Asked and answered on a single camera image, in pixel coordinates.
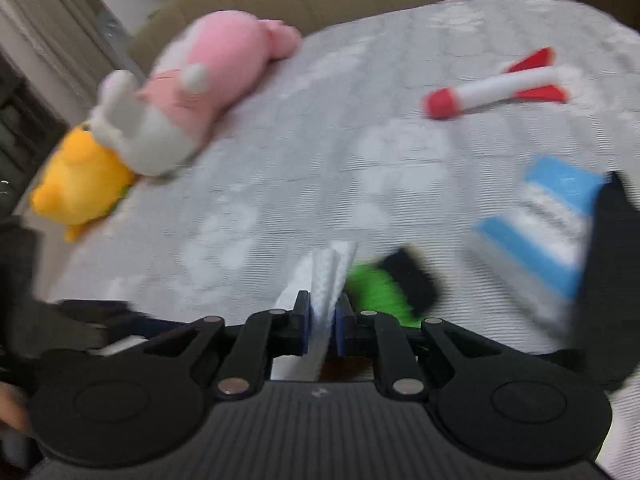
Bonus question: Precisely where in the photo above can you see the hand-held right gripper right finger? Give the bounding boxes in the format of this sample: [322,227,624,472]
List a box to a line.
[335,295,502,401]

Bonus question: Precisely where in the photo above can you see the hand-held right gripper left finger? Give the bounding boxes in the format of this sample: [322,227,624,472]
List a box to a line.
[144,290,313,401]

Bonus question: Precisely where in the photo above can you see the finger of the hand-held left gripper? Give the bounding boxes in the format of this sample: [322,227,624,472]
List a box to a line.
[55,300,158,343]

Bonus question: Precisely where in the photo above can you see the white wet wipe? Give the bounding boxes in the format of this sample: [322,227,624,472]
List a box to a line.
[270,240,358,383]

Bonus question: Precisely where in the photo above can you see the blue white wipes packet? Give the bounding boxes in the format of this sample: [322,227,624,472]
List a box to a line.
[470,155,608,321]

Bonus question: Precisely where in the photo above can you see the black blue knee pad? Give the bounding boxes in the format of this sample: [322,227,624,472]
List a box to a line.
[545,172,640,396]

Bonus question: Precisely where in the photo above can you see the person's left forearm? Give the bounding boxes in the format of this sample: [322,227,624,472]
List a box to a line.
[0,382,28,433]

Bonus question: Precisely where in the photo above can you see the crochet doll with green hat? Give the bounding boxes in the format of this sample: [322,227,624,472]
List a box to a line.
[320,247,441,382]

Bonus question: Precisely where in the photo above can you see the yellow plush toy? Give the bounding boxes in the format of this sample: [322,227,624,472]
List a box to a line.
[30,127,136,243]

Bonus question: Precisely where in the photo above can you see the dark furniture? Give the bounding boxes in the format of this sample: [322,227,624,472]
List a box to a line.
[0,55,68,201]

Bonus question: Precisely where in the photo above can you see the grey quilted mattress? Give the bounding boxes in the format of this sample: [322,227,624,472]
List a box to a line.
[12,0,640,480]

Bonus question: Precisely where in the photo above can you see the pink white plush rabbit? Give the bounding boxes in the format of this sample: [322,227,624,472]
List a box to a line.
[97,10,303,178]

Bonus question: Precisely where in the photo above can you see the light curtain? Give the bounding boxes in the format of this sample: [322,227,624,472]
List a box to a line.
[0,0,133,106]

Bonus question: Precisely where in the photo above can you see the red white toy rocket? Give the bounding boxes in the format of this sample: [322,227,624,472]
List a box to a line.
[422,47,571,121]

